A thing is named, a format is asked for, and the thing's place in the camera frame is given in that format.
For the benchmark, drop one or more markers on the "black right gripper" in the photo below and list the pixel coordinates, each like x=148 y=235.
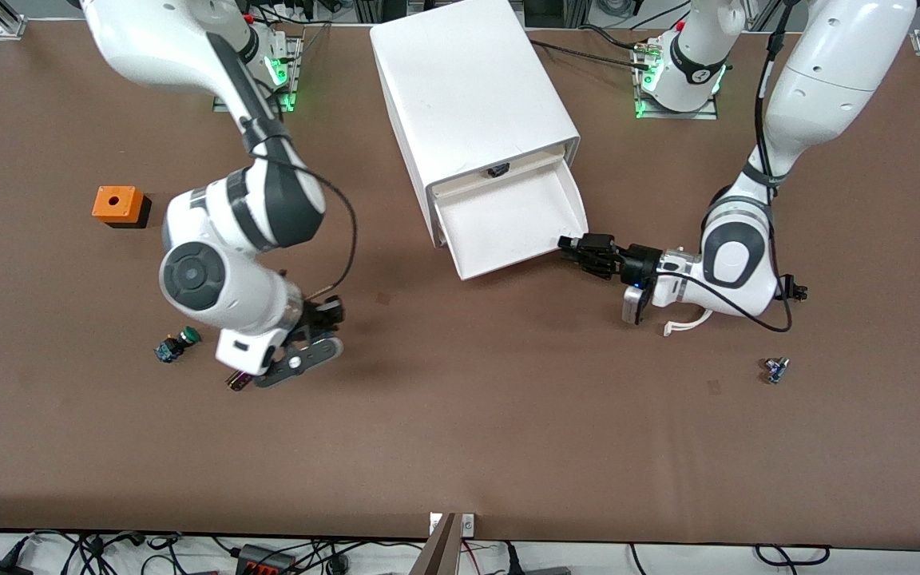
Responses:
x=323 y=312

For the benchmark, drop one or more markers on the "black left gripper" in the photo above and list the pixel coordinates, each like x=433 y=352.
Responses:
x=637 y=263

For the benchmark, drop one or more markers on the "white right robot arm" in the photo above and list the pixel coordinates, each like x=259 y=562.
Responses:
x=196 y=275

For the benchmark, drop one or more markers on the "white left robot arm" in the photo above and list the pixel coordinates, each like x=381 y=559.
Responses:
x=827 y=64

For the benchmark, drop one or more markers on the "white latch drawer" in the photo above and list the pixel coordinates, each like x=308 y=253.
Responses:
x=532 y=162

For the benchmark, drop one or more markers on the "green push button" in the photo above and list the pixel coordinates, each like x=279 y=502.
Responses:
x=176 y=345

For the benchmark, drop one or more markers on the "black cabinet latch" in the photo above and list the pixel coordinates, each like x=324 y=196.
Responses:
x=497 y=170

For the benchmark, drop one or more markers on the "small purple block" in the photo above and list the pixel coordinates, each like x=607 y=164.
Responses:
x=234 y=383

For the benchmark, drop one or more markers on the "small black component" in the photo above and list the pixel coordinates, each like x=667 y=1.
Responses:
x=797 y=293

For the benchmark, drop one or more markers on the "orange box with hole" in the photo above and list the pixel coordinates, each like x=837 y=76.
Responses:
x=120 y=204

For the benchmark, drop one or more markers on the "small blue component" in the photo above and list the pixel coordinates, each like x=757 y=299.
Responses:
x=775 y=370

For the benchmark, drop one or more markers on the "black orange power strip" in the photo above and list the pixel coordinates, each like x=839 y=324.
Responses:
x=264 y=561

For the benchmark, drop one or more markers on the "white curved bracket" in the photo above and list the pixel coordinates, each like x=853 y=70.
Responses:
x=680 y=327

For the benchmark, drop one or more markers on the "white mount bracket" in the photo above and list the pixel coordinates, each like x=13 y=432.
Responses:
x=468 y=524
x=434 y=523

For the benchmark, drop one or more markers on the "grey camera post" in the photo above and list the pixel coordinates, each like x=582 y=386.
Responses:
x=438 y=555

